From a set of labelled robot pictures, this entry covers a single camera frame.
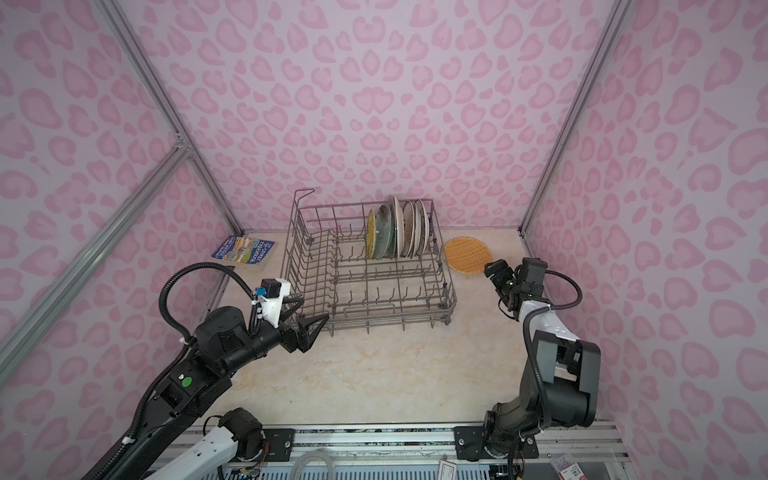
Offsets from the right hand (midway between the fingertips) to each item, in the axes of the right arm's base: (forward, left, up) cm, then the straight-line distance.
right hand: (494, 269), depth 90 cm
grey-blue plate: (+11, +29, +7) cm, 32 cm away
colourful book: (+15, +86, -10) cm, 88 cm away
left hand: (-22, +47, +16) cm, 54 cm away
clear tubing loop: (-49, +51, -9) cm, 71 cm away
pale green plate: (+14, +35, +1) cm, 38 cm away
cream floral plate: (+12, +22, +5) cm, 26 cm away
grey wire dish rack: (+4, +53, -7) cm, 54 cm away
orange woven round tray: (+16, +4, -13) cm, 21 cm away
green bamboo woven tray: (+20, +40, -7) cm, 45 cm away
